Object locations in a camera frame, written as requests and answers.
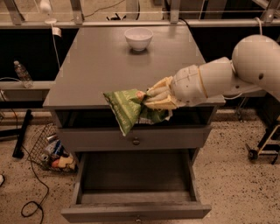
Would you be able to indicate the white ceramic bowl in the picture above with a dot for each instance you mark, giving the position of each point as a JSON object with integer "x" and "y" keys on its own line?
{"x": 138, "y": 38}

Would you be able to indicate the black stand leg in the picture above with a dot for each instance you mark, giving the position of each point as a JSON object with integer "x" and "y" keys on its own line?
{"x": 19, "y": 133}

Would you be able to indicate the green jalapeno chip bag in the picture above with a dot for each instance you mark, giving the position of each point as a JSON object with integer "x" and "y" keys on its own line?
{"x": 129, "y": 109}

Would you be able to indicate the clear plastic water bottle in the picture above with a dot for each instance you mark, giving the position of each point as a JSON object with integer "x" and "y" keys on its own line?
{"x": 23, "y": 74}

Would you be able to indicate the black wheeled cart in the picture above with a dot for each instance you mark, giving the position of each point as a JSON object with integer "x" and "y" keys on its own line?
{"x": 269, "y": 144}

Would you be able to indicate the open grey middle drawer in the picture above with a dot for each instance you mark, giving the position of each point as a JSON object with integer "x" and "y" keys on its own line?
{"x": 141, "y": 185}

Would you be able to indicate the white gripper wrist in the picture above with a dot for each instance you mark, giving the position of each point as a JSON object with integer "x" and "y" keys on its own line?
{"x": 186, "y": 85}

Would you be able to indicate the closed grey top drawer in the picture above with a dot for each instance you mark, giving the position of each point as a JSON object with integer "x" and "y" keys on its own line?
{"x": 142, "y": 138}

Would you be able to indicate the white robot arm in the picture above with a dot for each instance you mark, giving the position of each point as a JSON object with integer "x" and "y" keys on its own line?
{"x": 255, "y": 64}

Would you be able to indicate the grey wooden cabinet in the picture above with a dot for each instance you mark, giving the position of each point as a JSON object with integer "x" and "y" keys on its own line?
{"x": 100, "y": 61}

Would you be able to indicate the wire basket with items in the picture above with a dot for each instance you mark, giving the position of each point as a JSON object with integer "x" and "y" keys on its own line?
{"x": 49, "y": 153}

